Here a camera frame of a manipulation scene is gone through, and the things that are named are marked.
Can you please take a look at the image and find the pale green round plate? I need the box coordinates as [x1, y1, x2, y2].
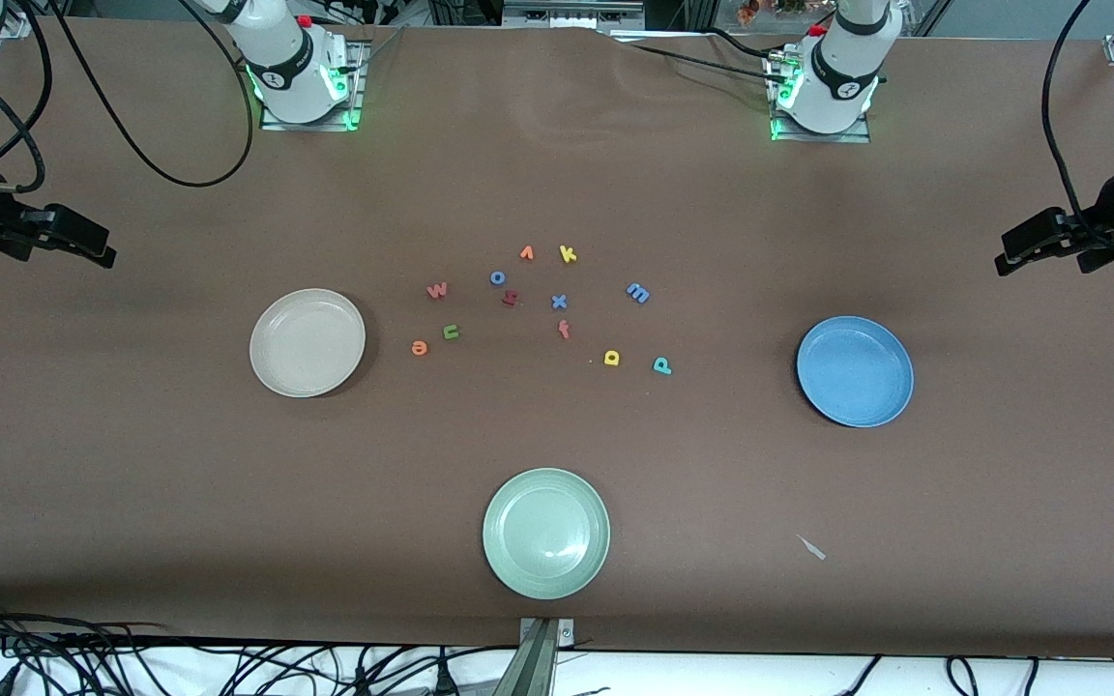
[482, 468, 612, 601]

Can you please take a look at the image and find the brown table cover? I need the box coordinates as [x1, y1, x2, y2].
[0, 14, 1114, 660]

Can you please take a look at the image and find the blue round plate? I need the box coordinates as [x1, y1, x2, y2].
[796, 315, 915, 429]

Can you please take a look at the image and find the black cable tangle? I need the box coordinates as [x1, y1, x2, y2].
[0, 594, 519, 696]

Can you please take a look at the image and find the black cable on table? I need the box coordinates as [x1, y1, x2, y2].
[700, 27, 778, 59]
[627, 43, 778, 83]

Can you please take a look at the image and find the beige round plate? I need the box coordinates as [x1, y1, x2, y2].
[249, 288, 366, 399]

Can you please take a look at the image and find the aluminium profile bar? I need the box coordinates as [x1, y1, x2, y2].
[491, 617, 576, 696]

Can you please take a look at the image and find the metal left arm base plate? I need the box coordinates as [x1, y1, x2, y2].
[768, 50, 873, 145]

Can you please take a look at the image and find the grey equipment box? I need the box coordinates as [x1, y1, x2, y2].
[502, 0, 647, 30]

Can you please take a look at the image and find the long black right arm cable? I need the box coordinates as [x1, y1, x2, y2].
[49, 0, 257, 189]

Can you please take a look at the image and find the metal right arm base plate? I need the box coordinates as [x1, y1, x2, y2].
[260, 39, 366, 132]

